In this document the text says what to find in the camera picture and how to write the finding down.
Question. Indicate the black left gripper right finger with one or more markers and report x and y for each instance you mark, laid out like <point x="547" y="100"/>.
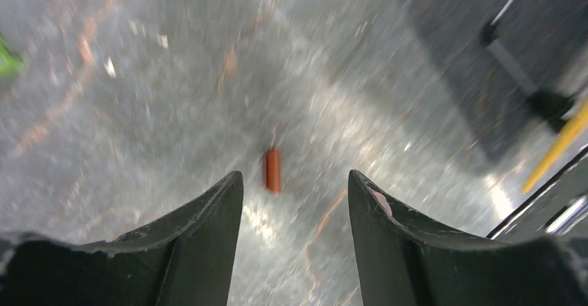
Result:
<point x="405" y="257"/>

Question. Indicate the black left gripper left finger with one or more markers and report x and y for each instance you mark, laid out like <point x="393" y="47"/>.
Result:
<point x="185" y="257"/>

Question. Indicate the red marker cap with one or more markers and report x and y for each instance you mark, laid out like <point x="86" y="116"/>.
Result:
<point x="273" y="171"/>

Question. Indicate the yellow framed whiteboard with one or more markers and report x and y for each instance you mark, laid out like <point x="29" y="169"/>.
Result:
<point x="568" y="135"/>

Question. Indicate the green monster toy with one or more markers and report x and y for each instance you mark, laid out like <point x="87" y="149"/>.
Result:
<point x="11" y="63"/>

